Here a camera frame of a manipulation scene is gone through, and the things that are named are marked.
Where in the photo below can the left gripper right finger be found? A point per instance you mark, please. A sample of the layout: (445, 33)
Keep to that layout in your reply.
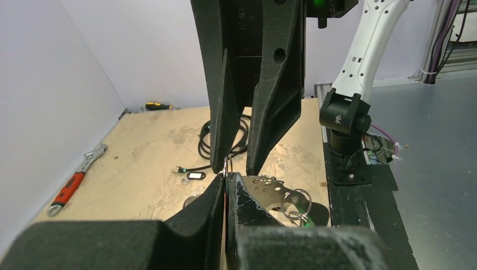
(319, 247)

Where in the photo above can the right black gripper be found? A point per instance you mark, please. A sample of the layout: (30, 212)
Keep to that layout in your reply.
(265, 42)

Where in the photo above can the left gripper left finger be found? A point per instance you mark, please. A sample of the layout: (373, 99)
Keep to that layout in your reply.
(191, 239)

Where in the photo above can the green key tag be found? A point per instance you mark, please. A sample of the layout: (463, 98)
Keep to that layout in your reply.
(306, 222)

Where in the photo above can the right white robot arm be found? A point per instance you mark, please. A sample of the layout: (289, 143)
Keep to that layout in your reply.
(345, 109)

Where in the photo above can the yellow black screwdriver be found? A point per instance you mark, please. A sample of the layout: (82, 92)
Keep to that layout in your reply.
(155, 106)

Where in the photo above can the black key tag by cable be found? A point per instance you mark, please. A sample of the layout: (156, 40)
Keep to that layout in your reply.
(195, 176)

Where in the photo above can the aluminium frame rail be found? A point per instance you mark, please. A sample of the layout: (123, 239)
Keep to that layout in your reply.
(320, 92)

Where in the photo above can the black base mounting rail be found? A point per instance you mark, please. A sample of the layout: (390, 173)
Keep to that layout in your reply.
(368, 200)

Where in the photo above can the red handled adjustable wrench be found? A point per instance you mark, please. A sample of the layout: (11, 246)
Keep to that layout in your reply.
(70, 187)

